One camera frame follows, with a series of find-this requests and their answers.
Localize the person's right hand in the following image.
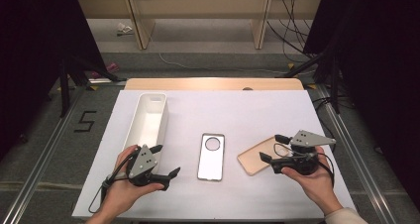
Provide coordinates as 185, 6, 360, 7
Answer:
281, 147, 345, 216

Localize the bundle of black cables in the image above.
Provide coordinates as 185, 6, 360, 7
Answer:
266, 0, 318, 63

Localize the white plastic storage box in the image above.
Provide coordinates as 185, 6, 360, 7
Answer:
122, 92, 169, 174

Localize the left hand-held gripper cable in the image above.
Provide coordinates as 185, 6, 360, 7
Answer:
88, 150, 141, 214

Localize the light wooden shelf unit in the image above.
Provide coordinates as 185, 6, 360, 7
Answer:
74, 0, 324, 51

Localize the person's left hand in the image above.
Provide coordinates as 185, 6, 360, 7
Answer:
98, 145, 165, 218

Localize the black metal stand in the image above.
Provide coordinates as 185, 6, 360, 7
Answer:
58, 52, 127, 119
283, 49, 341, 114

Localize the metal floor rail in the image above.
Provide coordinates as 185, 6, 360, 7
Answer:
1, 84, 84, 224
315, 84, 399, 224

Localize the hand-held gripper cable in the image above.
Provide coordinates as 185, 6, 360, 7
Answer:
272, 143, 336, 187
88, 150, 141, 214

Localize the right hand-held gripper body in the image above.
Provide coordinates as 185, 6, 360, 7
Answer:
270, 129, 337, 176

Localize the white table mat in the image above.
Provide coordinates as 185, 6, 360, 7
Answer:
71, 89, 357, 220

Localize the dark curtain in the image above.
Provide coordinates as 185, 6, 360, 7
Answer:
0, 0, 107, 161
302, 0, 420, 212

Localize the right hand-held gripper cable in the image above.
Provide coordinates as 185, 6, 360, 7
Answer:
272, 143, 336, 187

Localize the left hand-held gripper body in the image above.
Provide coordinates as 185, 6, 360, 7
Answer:
126, 144, 171, 191

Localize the pink object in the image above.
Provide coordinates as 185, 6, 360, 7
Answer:
90, 62, 119, 79

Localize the crumpled white paper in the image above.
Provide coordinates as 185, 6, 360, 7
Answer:
116, 22, 134, 37

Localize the beige phone case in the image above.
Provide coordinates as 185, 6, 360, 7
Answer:
237, 136, 292, 176

